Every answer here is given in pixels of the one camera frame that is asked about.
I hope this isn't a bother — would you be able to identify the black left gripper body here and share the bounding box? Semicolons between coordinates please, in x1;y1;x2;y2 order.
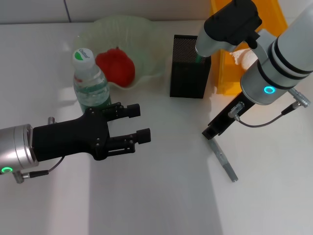
31;106;112;162

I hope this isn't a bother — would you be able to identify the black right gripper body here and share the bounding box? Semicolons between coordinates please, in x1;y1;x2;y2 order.
207;94;255;137

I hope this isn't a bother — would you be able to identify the grey marker pen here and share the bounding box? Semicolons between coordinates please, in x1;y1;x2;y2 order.
207;137;239;183

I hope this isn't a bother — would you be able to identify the clear green-label water bottle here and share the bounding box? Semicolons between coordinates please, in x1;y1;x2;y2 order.
71;47;113;115

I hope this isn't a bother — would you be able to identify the white paper ball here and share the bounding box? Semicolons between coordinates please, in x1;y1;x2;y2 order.
229;48;259;72

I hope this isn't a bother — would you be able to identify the black mesh pen holder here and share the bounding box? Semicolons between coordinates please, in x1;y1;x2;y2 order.
170;35;212;98

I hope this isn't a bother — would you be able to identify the green glass fruit plate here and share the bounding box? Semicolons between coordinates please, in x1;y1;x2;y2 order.
73;15;169;91

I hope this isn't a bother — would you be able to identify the yellow plastic bin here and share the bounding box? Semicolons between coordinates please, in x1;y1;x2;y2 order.
210;0;289;95

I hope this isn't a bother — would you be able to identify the left gripper cable with plug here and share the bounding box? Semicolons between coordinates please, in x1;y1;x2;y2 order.
13;155;66;184

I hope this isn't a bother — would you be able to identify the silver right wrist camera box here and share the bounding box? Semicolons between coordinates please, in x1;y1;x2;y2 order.
197;0;263;58

